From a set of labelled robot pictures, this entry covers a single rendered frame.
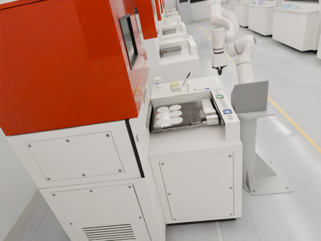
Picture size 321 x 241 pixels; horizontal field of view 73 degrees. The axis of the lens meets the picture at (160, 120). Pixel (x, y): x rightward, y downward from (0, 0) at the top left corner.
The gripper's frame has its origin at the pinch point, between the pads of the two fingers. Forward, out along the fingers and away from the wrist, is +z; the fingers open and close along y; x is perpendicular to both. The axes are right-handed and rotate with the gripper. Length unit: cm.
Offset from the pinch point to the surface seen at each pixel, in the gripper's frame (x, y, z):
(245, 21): 802, 261, 92
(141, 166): -66, -60, 25
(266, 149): 44, 58, 116
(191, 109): -3.3, -24.6, 26.3
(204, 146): -43, -20, 34
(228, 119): -35.6, -2.7, 20.2
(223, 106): -16.8, -1.4, 20.7
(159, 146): -36, -51, 34
